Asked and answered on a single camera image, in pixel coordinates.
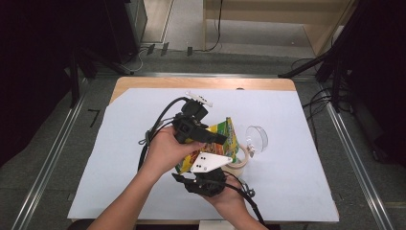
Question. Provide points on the person's left hand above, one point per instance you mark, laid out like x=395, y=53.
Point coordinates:
x=166, y=153

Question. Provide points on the black metal stand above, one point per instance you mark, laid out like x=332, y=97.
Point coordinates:
x=75, y=83

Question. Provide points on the yellow green spouted pouch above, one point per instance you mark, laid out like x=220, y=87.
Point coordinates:
x=228, y=137

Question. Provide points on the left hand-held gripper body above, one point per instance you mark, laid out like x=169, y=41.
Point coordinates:
x=186, y=126

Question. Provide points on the black tripod stand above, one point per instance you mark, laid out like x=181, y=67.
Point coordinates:
x=303, y=66

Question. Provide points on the white paper sheet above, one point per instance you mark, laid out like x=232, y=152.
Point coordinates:
x=287, y=185

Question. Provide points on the person's right hand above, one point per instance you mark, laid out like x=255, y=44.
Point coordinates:
x=233, y=199

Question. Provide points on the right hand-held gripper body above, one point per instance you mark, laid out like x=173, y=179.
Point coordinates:
x=207, y=183

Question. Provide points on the metal floor rail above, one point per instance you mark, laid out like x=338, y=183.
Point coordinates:
x=48, y=166
x=357, y=166

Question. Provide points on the white box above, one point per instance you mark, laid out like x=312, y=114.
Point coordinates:
x=210, y=225

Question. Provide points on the wooden shelf unit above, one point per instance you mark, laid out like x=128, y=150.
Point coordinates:
x=255, y=17

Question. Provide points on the wooden table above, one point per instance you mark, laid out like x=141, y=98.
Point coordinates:
x=191, y=83

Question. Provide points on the black cabinet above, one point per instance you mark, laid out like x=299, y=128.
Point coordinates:
x=124, y=25

